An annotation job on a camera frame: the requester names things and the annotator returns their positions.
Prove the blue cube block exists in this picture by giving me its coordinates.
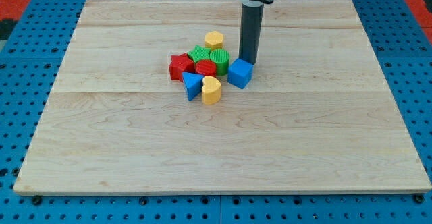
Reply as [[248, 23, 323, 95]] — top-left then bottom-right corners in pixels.
[[227, 58, 253, 89]]

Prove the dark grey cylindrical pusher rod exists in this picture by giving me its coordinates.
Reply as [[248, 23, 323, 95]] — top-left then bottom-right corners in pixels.
[[239, 5, 264, 65]]

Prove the yellow heart block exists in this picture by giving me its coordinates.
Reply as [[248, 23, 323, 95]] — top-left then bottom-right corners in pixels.
[[202, 76, 222, 105]]

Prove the blue triangle block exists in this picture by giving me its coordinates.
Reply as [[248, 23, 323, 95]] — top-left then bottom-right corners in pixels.
[[182, 72, 204, 101]]

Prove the red cylinder block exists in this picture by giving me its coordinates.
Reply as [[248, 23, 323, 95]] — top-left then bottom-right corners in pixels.
[[195, 59, 217, 77]]

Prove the green cylinder block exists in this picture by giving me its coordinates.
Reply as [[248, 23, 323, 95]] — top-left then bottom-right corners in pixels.
[[210, 49, 230, 76]]

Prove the green star block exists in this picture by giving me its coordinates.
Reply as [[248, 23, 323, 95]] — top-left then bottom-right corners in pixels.
[[187, 45, 211, 63]]

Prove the red star block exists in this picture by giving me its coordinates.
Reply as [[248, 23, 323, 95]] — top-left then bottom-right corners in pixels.
[[169, 53, 195, 82]]

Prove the yellow hexagon block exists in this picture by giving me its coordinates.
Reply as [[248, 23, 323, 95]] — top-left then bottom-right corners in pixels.
[[204, 31, 224, 51]]

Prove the light wooden board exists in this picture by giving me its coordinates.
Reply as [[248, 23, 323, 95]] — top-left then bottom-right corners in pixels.
[[13, 0, 431, 196]]

